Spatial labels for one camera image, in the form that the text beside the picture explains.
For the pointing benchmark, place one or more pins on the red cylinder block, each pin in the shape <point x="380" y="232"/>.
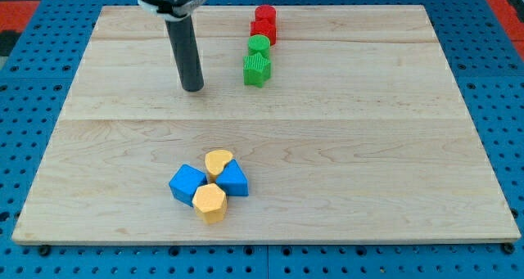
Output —
<point x="266" y="12"/>

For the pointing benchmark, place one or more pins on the green star block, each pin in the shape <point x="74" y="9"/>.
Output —
<point x="256" y="70"/>

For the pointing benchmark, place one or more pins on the green cylinder block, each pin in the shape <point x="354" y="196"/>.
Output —
<point x="259" y="43"/>

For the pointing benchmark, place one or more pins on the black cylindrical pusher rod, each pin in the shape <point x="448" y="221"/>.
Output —
<point x="184" y="46"/>

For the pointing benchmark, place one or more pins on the light wooden board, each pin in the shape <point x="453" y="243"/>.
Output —
<point x="361" y="136"/>

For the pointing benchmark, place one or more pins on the red star block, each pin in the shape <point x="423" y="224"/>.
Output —
<point x="264" y="27"/>

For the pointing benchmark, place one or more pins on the yellow heart block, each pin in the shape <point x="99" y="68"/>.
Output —
<point x="215" y="162"/>

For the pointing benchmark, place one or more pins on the blue triangle block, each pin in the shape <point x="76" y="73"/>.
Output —
<point x="232" y="180"/>

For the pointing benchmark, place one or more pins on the blue cube block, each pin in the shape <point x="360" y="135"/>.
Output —
<point x="185" y="182"/>

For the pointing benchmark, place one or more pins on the yellow hexagon block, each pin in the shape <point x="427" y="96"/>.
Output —
<point x="210" y="203"/>

